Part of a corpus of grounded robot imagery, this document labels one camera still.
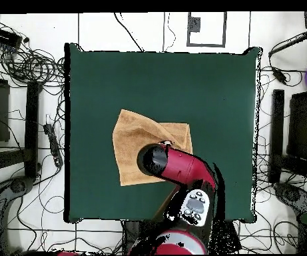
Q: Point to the tan terry towel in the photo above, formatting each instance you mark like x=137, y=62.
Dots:
x=131, y=138

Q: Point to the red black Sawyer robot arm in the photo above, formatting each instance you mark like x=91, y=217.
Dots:
x=185, y=166

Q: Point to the dark green tablecloth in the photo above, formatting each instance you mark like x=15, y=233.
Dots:
x=102, y=80

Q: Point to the black power strip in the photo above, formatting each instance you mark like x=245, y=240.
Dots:
x=54, y=145

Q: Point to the black power adapter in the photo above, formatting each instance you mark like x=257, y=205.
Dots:
x=279, y=75

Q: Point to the dark grey stand base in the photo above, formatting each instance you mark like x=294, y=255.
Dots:
x=291, y=195
x=17, y=186

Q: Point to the black speckled box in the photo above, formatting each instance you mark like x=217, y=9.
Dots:
x=302, y=125

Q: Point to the black rod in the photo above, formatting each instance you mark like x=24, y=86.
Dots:
x=291, y=42

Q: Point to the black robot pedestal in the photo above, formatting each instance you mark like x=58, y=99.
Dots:
x=131, y=234

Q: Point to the black frame bar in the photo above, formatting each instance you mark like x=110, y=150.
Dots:
x=277, y=128
x=32, y=128

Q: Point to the black network switch box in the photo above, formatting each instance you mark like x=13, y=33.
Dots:
x=4, y=36

